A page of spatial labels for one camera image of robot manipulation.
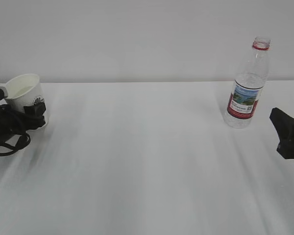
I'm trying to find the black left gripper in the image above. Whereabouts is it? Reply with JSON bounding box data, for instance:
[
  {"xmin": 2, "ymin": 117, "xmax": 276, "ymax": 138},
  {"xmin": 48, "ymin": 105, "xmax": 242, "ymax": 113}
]
[{"xmin": 0, "ymin": 102, "xmax": 46, "ymax": 143}]

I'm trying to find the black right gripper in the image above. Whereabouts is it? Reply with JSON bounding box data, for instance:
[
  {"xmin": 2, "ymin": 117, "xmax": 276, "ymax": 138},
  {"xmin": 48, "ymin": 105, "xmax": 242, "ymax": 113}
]
[{"xmin": 269, "ymin": 108, "xmax": 294, "ymax": 160}]

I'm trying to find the white paper cup green logo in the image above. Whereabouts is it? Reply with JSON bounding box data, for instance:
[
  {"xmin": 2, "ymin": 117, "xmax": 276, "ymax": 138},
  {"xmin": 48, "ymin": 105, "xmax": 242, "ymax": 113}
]
[{"xmin": 5, "ymin": 74, "xmax": 45, "ymax": 114}]

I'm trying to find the clear plastic water bottle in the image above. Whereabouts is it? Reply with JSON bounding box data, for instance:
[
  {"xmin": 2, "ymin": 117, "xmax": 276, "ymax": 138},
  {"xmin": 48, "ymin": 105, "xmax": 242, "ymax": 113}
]
[{"xmin": 224, "ymin": 37, "xmax": 270, "ymax": 129}]

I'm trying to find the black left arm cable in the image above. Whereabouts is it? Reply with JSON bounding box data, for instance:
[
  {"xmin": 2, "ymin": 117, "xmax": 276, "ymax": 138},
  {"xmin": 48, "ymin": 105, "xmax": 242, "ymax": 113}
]
[{"xmin": 0, "ymin": 105, "xmax": 31, "ymax": 157}]

